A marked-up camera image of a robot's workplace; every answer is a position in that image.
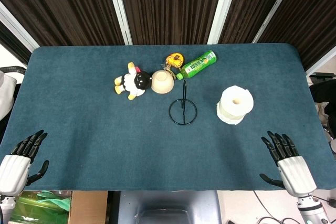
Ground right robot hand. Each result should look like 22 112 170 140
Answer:
259 131 317 198

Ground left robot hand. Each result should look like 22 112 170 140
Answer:
0 130 50 195

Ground white paper towel roll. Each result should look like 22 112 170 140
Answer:
216 85 255 125

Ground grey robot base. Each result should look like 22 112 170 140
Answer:
117 190 223 224

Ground green plastic bag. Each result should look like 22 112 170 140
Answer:
9 190 72 224

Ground person in white clothing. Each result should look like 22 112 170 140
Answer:
0 70 17 120

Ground brown cardboard box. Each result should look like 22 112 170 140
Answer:
68 190 109 224

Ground black bag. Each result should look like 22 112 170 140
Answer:
309 72 336 139

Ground black chair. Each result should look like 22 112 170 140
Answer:
0 66 27 74

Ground blue table cloth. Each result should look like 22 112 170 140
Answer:
0 42 335 192

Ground green tea bottle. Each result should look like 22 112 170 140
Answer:
176 49 217 81

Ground black and white plush toy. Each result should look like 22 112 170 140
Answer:
113 61 153 101

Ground beige upturned bowl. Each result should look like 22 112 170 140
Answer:
151 69 175 94

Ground black floor cable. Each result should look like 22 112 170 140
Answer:
251 190 307 224

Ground black wire paper roll stand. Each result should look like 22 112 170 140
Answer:
169 80 198 125

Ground white partition frame post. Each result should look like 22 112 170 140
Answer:
252 0 300 44
207 0 242 45
0 1 40 52
104 0 133 46

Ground orange round keychain charm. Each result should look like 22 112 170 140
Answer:
160 53 184 79

